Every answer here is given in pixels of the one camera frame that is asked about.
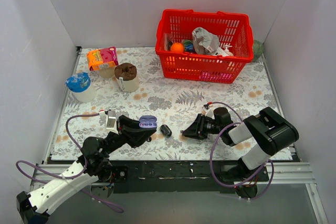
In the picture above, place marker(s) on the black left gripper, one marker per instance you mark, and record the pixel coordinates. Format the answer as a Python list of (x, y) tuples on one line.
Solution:
[(125, 130)]

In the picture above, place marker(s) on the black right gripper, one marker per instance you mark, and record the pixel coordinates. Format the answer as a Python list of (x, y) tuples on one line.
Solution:
[(201, 126)]

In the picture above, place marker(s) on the lavender earbud charging case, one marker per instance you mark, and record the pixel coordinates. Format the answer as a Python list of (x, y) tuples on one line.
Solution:
[(148, 118)]

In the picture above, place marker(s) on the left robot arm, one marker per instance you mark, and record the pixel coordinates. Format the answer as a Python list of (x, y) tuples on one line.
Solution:
[(92, 166)]

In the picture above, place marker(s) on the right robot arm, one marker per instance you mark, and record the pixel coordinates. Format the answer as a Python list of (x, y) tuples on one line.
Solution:
[(269, 129)]

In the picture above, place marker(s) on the black earbud charging case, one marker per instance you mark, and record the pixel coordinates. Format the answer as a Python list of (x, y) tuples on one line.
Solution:
[(165, 130)]

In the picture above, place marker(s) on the floral patterned table mat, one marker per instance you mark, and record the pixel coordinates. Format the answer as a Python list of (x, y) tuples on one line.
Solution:
[(175, 103)]

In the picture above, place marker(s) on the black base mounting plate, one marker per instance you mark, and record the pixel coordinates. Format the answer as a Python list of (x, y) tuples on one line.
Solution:
[(162, 176)]

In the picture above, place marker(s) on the brown topped paper roll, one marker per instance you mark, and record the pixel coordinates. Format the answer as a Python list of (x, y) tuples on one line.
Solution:
[(127, 77)]

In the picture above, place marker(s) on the beige cup under package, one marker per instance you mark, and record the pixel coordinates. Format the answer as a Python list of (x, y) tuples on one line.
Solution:
[(106, 72)]

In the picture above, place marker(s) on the blue lidded white cup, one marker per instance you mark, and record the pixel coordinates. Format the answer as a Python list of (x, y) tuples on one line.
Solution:
[(81, 87)]

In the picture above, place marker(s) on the orange pink snack package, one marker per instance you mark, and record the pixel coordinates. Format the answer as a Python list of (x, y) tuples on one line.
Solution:
[(102, 58)]

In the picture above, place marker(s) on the blue green item in basket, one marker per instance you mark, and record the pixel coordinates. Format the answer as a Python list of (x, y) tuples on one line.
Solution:
[(188, 46)]

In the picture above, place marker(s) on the white pump bottle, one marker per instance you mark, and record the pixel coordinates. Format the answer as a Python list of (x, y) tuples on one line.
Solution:
[(225, 52)]

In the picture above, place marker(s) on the orange fruit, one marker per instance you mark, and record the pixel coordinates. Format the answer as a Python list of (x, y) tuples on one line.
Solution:
[(177, 47)]

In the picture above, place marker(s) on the crumpled grey paper bag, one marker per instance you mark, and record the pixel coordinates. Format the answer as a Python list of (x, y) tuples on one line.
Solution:
[(204, 42)]

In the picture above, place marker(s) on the clear plastic packet in basket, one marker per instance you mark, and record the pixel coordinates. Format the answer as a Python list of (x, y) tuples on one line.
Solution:
[(168, 41)]

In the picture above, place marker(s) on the green ball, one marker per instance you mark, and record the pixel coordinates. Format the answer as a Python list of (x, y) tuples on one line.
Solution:
[(258, 49)]

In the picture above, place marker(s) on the red plastic shopping basket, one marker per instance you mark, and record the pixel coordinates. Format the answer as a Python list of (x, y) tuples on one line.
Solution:
[(231, 28)]

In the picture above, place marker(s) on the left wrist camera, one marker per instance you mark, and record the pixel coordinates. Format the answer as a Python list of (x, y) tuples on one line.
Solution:
[(110, 119)]

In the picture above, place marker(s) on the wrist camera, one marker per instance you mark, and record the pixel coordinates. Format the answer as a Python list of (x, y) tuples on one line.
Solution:
[(207, 110), (110, 119)]

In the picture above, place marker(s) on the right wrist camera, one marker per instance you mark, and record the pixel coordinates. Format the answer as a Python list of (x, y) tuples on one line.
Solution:
[(207, 110)]

